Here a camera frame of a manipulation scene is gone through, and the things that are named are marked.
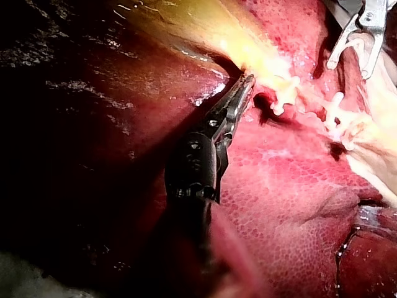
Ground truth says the dark red liver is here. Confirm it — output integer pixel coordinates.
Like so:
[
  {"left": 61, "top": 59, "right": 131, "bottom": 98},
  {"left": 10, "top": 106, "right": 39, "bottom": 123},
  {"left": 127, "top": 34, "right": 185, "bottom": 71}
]
[{"left": 0, "top": 0, "right": 397, "bottom": 298}]

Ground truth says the right arm instrument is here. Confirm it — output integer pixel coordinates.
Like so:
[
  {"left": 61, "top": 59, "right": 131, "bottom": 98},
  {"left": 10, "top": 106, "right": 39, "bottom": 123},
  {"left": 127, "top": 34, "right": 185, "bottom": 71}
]
[{"left": 355, "top": 0, "right": 389, "bottom": 34}]

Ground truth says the gallbladder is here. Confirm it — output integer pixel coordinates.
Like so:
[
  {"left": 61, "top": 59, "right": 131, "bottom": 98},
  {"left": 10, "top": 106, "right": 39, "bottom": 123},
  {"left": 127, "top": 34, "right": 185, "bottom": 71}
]
[{"left": 114, "top": 0, "right": 300, "bottom": 94}]

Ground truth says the thin tube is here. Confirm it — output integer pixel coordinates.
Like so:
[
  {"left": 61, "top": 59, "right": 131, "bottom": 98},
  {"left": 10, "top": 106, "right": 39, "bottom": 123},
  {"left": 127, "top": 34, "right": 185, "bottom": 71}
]
[{"left": 296, "top": 89, "right": 329, "bottom": 120}]

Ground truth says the white clip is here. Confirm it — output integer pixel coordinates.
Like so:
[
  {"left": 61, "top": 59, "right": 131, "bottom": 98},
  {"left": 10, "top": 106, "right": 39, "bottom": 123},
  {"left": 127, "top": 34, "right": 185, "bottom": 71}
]
[
  {"left": 339, "top": 34, "right": 374, "bottom": 74},
  {"left": 270, "top": 76, "right": 302, "bottom": 116},
  {"left": 323, "top": 91, "right": 346, "bottom": 132}
]

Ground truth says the pale fatty tissue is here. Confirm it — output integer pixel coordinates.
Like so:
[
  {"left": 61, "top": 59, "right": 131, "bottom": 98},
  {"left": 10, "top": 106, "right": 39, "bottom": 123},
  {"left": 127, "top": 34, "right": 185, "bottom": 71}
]
[{"left": 339, "top": 30, "right": 397, "bottom": 207}]

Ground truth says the right arm instrument jaw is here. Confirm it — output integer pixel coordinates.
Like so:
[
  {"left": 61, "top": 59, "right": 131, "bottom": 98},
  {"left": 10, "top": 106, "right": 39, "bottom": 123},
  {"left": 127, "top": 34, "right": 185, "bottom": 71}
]
[
  {"left": 326, "top": 15, "right": 361, "bottom": 70},
  {"left": 361, "top": 30, "right": 386, "bottom": 79}
]

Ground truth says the white cloth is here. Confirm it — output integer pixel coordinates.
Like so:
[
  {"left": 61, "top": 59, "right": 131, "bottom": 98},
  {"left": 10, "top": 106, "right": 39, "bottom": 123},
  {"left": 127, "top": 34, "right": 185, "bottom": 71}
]
[{"left": 0, "top": 250, "right": 97, "bottom": 298}]

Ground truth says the left arm instrument jaw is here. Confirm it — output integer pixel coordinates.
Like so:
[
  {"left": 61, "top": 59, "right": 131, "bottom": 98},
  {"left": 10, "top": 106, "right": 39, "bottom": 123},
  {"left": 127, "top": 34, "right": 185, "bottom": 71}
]
[
  {"left": 213, "top": 77, "right": 256, "bottom": 147},
  {"left": 206, "top": 75, "right": 249, "bottom": 132}
]

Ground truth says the left arm instrument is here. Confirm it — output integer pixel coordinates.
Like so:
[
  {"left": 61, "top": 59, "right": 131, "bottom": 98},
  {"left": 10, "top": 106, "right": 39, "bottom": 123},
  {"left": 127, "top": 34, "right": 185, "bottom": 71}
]
[{"left": 165, "top": 119, "right": 230, "bottom": 205}]

